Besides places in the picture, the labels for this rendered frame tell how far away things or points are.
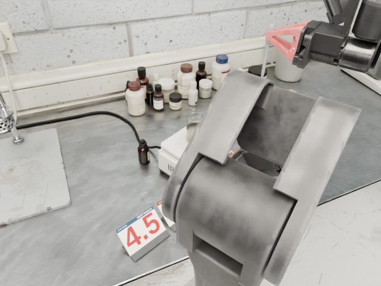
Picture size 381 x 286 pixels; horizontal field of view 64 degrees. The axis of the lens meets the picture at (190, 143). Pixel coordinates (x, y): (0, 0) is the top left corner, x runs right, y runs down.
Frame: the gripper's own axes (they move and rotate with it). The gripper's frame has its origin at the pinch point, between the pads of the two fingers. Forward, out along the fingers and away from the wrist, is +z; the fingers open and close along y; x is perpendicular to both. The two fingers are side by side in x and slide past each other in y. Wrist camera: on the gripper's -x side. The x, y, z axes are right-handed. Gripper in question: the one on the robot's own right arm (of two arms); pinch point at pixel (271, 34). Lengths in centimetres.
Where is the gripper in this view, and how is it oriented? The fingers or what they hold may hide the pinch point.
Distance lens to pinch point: 70.0
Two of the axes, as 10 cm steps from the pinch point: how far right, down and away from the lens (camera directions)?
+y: -5.4, 5.3, -6.5
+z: -8.4, -3.6, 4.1
